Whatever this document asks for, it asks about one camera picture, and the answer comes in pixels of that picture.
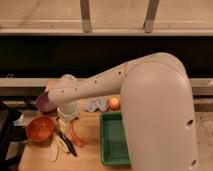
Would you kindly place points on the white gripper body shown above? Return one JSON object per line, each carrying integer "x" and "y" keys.
{"x": 68, "y": 112}

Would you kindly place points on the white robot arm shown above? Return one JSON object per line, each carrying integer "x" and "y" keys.
{"x": 156, "y": 105}

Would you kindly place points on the purple bowl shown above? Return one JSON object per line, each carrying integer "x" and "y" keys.
{"x": 43, "y": 103}

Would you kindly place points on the orange bowl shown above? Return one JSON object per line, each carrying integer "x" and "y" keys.
{"x": 40, "y": 129}

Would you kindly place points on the yellow banana peel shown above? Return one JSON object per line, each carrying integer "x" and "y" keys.
{"x": 57, "y": 144}

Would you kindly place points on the light blue cloth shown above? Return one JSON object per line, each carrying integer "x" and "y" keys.
{"x": 94, "y": 104}

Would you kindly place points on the white paper cup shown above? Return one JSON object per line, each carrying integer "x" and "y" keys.
{"x": 69, "y": 78}

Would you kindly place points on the orange fruit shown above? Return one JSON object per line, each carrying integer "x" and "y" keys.
{"x": 114, "y": 103}

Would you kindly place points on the green plastic tray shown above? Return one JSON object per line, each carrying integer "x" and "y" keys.
{"x": 113, "y": 146}

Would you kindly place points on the black chair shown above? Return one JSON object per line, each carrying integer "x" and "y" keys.
{"x": 8, "y": 134}

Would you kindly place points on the black handled scissors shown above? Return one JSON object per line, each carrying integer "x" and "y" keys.
{"x": 65, "y": 139}

